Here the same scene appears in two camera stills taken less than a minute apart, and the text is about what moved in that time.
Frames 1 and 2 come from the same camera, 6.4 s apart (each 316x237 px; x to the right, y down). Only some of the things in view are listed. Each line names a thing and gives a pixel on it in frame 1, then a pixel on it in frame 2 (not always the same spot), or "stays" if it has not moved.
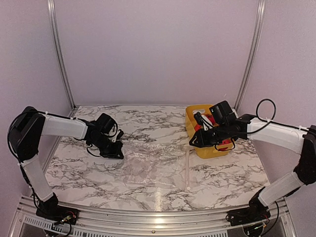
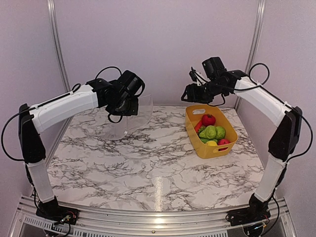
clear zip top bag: (159, 164) -> (130, 124)
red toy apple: (225, 141) stays
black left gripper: (115, 151) -> (133, 110)
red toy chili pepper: (197, 127) stays
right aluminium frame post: (260, 17) stays
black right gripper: (202, 141) -> (193, 94)
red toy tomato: (211, 119) stays
